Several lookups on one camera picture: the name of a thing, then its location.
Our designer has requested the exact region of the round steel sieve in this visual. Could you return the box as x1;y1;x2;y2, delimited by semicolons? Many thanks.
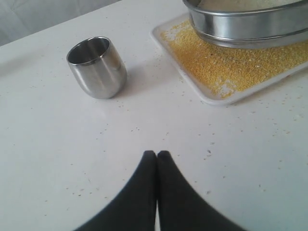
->
183;0;308;49

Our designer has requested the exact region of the white square tray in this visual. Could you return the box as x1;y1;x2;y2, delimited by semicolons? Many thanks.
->
151;14;308;105

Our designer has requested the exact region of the white backdrop curtain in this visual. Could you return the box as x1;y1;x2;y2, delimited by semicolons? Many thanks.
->
0;0;116;46

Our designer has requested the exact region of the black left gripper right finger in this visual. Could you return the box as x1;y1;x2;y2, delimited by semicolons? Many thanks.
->
157;151;244;231

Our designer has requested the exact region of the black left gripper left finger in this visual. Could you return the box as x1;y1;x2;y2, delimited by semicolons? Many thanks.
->
77;151;156;231

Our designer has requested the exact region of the small steel cup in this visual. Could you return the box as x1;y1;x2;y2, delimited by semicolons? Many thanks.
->
66;37;128;99

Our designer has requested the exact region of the yellow millet in tray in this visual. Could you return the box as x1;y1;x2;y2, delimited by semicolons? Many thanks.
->
160;20;308;98

